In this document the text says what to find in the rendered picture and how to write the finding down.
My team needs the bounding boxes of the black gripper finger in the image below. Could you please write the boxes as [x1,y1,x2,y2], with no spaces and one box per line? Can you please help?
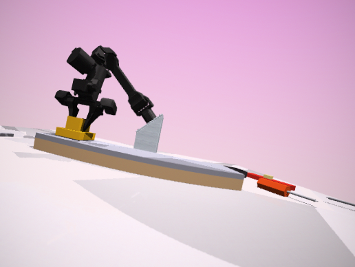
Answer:
[83,105,103,131]
[65,100,79,117]

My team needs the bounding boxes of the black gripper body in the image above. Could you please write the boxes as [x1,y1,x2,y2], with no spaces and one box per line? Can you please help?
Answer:
[55,81,117,116]

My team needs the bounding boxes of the grey and brown panel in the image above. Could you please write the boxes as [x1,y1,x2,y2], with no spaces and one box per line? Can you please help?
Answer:
[33,132,245,191]

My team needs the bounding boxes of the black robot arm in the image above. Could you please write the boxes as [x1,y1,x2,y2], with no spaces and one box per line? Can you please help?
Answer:
[67,46,156,123]

